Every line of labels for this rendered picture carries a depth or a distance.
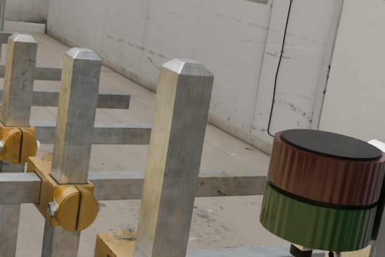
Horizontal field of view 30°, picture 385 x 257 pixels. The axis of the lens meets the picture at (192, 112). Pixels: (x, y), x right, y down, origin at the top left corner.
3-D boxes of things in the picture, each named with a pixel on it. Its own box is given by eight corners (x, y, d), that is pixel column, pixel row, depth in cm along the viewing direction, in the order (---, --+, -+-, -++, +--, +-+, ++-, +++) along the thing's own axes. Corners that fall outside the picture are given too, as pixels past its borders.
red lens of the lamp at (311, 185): (330, 166, 42) (337, 130, 42) (403, 202, 37) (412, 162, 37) (246, 167, 39) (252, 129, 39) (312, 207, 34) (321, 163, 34)
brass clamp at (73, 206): (64, 191, 97) (68, 155, 96) (100, 230, 85) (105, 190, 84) (19, 192, 94) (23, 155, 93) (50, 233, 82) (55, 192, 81)
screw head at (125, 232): (130, 232, 73) (132, 221, 73) (138, 240, 71) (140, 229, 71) (111, 233, 72) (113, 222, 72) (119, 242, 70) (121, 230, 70)
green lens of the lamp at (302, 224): (322, 206, 43) (329, 171, 42) (393, 247, 38) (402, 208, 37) (238, 210, 40) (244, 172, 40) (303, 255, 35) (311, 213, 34)
